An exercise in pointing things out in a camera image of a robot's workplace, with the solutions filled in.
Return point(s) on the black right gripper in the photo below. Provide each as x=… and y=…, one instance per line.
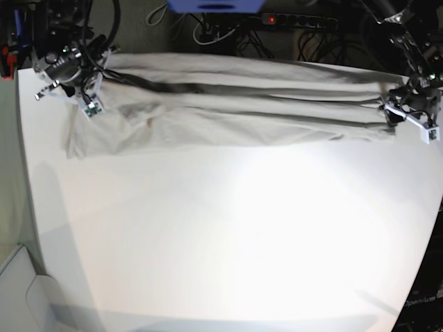
x=73, y=67

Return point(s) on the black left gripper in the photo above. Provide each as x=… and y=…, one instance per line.
x=425, y=100

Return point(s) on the beige t-shirt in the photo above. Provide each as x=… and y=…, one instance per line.
x=222, y=101

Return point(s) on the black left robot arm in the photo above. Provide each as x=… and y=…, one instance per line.
x=409, y=28

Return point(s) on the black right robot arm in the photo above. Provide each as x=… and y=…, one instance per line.
x=60, y=23

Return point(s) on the red black tool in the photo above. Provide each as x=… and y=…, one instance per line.
x=8, y=63

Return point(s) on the blue box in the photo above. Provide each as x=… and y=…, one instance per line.
x=215, y=6

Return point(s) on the black power strip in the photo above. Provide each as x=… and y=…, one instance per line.
x=295, y=21

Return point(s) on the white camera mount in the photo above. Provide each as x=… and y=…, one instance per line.
x=425, y=119

